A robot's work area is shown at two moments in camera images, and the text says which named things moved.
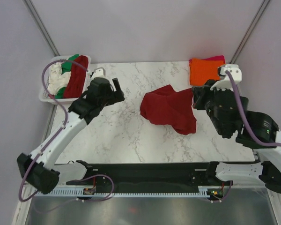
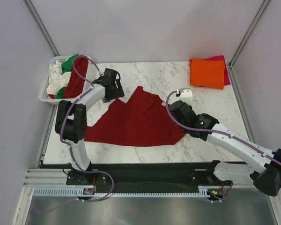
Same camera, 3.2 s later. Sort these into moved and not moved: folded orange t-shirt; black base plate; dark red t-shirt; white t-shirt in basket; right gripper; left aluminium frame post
Moved: right gripper; dark red t-shirt
Not moved: left aluminium frame post; white t-shirt in basket; folded orange t-shirt; black base plate
